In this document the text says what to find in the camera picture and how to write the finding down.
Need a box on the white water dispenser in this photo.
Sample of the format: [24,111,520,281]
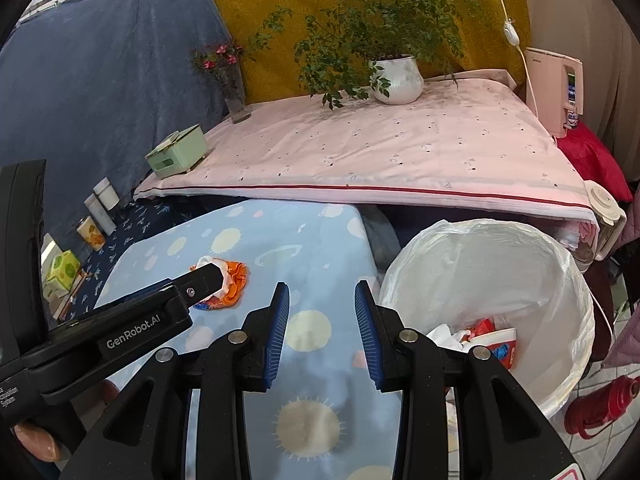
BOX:
[525,47,585,139]

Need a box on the glass kettle with white lid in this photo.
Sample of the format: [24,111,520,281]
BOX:
[572,180,628,266]

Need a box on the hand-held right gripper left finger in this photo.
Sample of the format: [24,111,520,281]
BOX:
[60,281,292,480]

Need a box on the green tissue carton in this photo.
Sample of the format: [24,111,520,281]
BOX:
[42,250,82,304]

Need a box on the light blue printed tablecloth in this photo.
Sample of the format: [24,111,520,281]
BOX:
[92,199,461,480]

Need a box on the beige curtain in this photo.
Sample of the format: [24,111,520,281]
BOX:
[517,0,640,181]

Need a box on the person's left hand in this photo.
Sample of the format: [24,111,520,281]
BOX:
[12,377,124,463]

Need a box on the red and white paper cup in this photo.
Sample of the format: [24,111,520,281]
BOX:
[462,327,519,370]

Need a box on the can with orange print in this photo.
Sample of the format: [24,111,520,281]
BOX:
[76,216,107,252]

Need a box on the white tube bottle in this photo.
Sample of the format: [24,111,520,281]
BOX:
[83,193,117,237]

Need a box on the green tissue box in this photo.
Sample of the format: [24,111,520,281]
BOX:
[145,125,208,179]

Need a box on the white bin with plastic liner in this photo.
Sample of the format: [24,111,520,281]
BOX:
[377,218,596,421]

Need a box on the pink quilt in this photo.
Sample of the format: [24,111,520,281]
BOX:
[132,67,599,224]

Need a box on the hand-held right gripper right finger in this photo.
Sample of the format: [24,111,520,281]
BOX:
[354,280,581,480]

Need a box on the white cable with switch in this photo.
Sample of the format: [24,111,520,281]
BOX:
[480,0,544,116]

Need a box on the yellow cloth backdrop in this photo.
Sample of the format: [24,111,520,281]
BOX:
[195,0,531,106]

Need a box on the orange wrapper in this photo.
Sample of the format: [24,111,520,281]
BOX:
[192,258,249,311]

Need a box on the green plant in white pot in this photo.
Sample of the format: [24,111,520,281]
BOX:
[248,0,481,111]

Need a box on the red cloth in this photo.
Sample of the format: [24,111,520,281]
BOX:
[556,122,634,204]

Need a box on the glass vase with pink flowers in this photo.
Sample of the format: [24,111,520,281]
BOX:
[192,42,252,125]

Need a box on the large white tissue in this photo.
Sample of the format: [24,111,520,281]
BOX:
[425,323,474,356]

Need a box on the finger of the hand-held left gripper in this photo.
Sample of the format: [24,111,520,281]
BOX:
[22,262,225,405]

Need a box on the dark blue printed cloth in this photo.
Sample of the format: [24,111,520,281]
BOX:
[47,195,251,321]

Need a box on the red thermos bottle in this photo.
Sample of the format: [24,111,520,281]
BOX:
[564,375,640,441]

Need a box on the small white tissue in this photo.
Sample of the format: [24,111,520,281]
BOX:
[195,255,234,297]

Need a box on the blue-grey cloth backdrop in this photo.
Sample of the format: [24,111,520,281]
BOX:
[0,0,236,261]

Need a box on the pink jacket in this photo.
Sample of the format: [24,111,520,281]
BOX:
[602,305,640,371]

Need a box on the white jar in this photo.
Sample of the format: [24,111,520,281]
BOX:
[93,177,121,211]

